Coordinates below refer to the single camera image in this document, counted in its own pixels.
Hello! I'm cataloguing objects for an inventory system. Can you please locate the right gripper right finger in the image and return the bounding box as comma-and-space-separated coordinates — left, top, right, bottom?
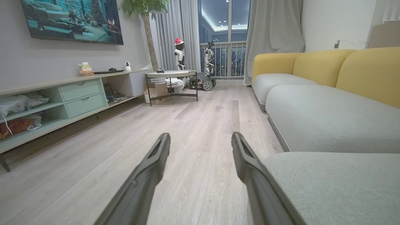
232, 132, 307, 225

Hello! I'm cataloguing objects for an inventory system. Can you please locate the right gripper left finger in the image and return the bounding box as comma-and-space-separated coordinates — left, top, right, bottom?
94, 133, 171, 225

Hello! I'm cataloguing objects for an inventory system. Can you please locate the cardboard box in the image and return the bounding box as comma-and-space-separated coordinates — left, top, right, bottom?
144, 82, 169, 104

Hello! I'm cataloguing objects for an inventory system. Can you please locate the large pale green drawer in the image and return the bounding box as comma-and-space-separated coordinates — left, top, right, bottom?
65, 93, 105, 118

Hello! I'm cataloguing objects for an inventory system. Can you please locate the yellow and grey sofa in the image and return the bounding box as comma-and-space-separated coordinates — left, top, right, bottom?
252, 47, 400, 225

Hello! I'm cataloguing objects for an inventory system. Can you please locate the white-top black-leg coffee table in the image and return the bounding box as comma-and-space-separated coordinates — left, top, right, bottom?
145, 70, 199, 106

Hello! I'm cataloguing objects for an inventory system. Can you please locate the long pale green TV cabinet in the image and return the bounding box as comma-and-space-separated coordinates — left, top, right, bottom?
0, 69, 150, 172

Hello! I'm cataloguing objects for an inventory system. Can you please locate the small pale green drawer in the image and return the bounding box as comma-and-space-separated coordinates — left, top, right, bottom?
59, 79, 101, 102

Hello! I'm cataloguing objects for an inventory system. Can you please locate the colourful toy figurine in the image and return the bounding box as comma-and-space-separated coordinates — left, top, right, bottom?
77, 62, 94, 76

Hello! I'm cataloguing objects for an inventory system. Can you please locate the wheeled robot with arms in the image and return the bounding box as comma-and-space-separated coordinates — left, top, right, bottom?
189, 40, 217, 91

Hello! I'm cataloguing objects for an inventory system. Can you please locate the white robot with santa hat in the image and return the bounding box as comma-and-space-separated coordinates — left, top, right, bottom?
174, 38, 188, 71

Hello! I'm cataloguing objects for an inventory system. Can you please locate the red mesh bag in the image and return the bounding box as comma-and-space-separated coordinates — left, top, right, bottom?
0, 114, 42, 140

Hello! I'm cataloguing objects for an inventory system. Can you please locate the tall green indoor tree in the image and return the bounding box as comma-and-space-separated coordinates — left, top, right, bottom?
120, 0, 171, 72

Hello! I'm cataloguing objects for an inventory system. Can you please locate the white plastic bag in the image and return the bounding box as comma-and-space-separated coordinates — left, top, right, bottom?
0, 93, 50, 118

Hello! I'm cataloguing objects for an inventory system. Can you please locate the thick beige curtain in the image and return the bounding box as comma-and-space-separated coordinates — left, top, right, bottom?
243, 0, 305, 87

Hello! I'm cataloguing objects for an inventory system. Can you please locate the sheer grey curtain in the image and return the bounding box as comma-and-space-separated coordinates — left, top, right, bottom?
155, 0, 201, 72

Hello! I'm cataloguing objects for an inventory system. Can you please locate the balcony glass door with railing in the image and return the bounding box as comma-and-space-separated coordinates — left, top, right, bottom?
198, 0, 251, 79

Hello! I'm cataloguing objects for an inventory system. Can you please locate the beige board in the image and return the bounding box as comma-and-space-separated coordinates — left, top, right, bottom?
367, 20, 400, 49

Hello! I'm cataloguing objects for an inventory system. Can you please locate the tangle of dark cables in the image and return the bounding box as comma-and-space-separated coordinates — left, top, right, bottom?
104, 84, 131, 104

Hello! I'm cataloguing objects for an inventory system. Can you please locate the wall-mounted flat television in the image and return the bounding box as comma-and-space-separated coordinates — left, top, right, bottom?
21, 0, 124, 45

